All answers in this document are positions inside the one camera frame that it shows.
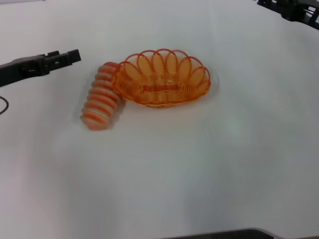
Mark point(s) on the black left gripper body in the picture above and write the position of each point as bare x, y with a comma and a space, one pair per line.
15, 72

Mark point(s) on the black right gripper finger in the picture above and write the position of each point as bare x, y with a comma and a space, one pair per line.
269, 3

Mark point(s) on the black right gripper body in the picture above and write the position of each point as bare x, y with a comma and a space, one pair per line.
296, 10

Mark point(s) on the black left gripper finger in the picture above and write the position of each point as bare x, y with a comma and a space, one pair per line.
32, 68
72, 56

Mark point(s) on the orange striped bread loaf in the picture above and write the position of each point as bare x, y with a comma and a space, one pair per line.
102, 104

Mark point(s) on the orange woven plastic basket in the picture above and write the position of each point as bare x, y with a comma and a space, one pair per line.
162, 82

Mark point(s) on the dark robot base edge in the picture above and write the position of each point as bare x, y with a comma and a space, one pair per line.
221, 234

